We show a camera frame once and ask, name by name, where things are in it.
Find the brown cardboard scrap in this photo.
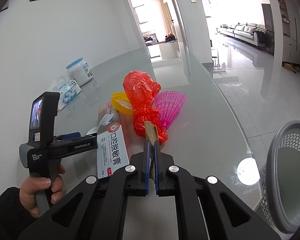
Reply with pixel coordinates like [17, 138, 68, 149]
[144, 121, 159, 181]

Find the grey perforated trash basket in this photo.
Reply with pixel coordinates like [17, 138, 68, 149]
[261, 120, 300, 234]

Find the person's left hand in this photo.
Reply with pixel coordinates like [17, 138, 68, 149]
[19, 176, 64, 218]

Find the red white toothpaste box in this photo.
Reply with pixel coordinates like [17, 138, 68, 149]
[96, 102, 129, 179]

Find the pink plastic mesh basket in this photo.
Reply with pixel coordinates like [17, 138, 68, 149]
[154, 91, 187, 129]

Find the blue white tissue pack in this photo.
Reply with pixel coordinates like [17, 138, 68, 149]
[49, 75, 81, 111]

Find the red plastic bag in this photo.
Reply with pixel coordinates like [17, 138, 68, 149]
[123, 70, 168, 145]

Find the white jar blue lid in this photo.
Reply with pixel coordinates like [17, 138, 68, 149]
[66, 57, 93, 87]

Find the light grey sofa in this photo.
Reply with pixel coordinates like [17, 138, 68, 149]
[218, 23, 266, 48]

